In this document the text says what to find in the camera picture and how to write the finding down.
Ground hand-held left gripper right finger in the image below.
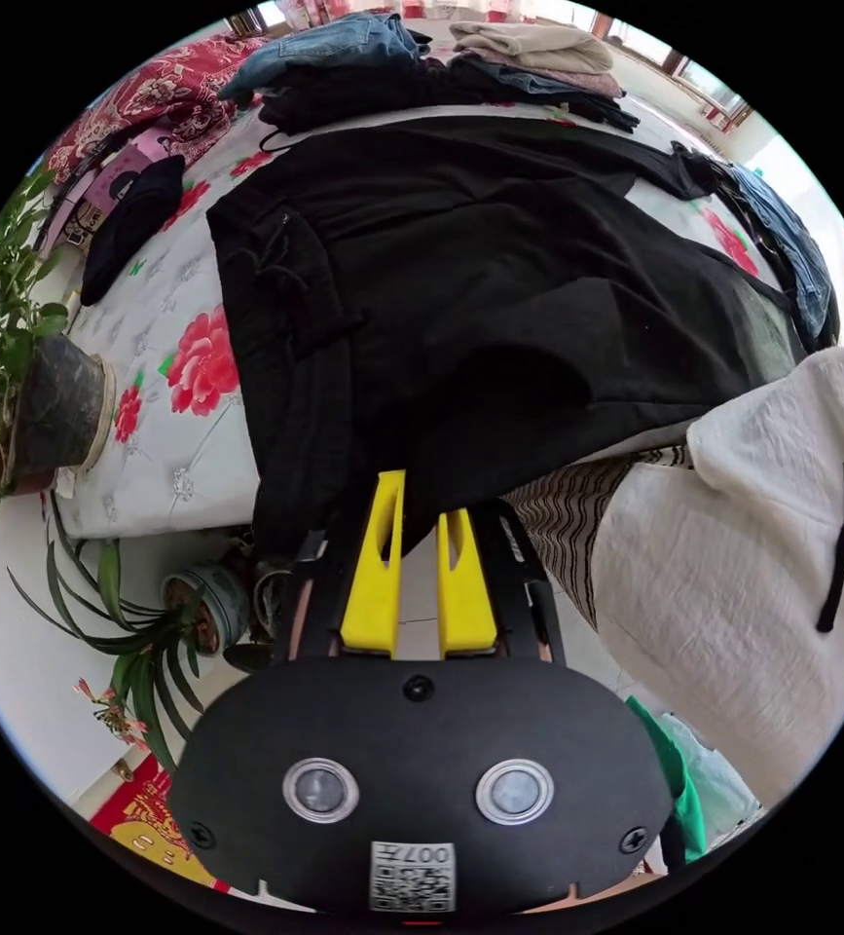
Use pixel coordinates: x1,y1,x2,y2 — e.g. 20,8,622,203
435,507,500,656

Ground red and yellow floor mat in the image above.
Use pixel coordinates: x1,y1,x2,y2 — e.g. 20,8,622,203
89,752,233,896

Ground leafy plant in dark pot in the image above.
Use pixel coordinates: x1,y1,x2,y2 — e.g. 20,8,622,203
0,168,116,556

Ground green bag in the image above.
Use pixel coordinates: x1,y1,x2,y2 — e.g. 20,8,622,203
625,693,708,871

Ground bed with floral sheet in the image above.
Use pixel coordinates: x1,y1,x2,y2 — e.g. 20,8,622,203
49,14,844,543

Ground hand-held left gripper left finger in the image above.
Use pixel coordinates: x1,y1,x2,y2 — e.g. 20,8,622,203
339,469,407,654

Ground window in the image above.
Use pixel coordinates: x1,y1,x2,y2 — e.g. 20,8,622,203
589,14,758,132

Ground person's body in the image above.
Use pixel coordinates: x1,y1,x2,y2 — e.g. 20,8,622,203
497,343,844,812

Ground black folded garment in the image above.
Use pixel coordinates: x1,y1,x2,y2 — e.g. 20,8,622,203
79,154,188,307

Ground red patterned quilt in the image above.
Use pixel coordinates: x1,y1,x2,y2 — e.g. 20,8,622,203
45,36,270,185

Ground long-leaved plant in glazed pot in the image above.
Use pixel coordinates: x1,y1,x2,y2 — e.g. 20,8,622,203
9,496,251,772

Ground pile of clothes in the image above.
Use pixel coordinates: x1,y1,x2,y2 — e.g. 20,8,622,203
216,11,642,136
669,142,843,352

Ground pink carton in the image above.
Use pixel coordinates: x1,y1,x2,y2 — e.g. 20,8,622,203
38,128,174,253

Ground black long pants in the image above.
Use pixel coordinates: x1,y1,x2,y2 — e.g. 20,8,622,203
205,113,810,579

